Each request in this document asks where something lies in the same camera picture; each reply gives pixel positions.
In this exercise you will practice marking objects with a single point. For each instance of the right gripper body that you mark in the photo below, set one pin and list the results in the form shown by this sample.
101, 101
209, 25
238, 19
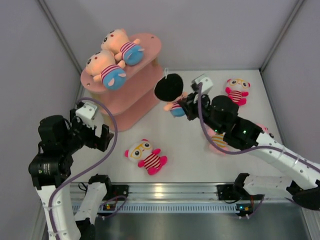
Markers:
193, 111

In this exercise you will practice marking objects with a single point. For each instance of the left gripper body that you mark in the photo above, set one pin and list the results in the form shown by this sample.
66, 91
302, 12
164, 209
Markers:
81, 133

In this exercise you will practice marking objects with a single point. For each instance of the black-haired boy doll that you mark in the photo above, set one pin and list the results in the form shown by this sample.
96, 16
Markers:
170, 89

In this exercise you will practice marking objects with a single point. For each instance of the peach pig toy blue shorts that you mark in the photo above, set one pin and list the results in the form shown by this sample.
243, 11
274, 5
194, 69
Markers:
124, 49

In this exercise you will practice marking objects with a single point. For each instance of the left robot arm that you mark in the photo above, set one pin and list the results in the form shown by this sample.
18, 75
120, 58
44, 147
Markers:
51, 167

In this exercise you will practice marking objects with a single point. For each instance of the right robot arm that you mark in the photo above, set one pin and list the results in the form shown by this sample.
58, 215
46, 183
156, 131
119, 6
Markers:
301, 182

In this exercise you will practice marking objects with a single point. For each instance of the pink wooden shelf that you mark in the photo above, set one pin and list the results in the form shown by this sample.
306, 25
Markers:
136, 97

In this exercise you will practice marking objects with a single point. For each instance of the pink frog toy striped shirt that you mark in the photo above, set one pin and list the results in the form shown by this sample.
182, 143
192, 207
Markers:
218, 139

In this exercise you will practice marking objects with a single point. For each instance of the white panda toy yellow glasses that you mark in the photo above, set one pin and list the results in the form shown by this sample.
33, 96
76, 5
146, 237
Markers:
146, 156

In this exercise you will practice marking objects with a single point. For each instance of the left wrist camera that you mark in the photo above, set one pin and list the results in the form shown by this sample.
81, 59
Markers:
86, 111

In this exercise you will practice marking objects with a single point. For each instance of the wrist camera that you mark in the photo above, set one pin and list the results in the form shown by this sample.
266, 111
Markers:
206, 84
86, 111

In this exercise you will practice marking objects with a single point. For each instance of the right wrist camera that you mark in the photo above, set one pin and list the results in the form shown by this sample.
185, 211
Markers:
206, 84

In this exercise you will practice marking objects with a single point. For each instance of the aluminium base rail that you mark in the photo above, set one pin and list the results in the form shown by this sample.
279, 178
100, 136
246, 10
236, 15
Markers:
201, 191

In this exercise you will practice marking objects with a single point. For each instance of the white slotted cable duct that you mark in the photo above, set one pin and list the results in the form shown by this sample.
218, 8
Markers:
134, 207

